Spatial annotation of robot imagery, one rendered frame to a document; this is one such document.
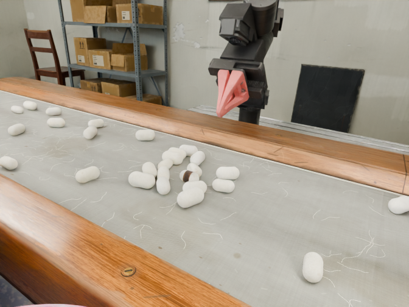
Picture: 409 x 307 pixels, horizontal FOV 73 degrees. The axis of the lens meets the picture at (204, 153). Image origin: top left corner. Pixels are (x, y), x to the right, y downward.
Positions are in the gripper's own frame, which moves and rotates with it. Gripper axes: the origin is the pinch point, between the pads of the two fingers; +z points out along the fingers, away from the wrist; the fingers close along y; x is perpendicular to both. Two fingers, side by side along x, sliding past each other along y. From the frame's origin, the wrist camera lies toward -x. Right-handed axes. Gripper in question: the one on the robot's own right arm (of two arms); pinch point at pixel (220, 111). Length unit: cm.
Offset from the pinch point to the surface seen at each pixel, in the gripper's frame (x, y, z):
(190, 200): -6.6, 5.9, 18.0
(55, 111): 2.2, -43.2, 7.3
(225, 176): -0.7, 6.3, 11.5
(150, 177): -6.5, -1.3, 17.0
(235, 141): 7.1, 1.8, 1.2
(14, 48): 129, -433, -128
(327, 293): -7.6, 22.5, 21.5
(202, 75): 145, -123, -134
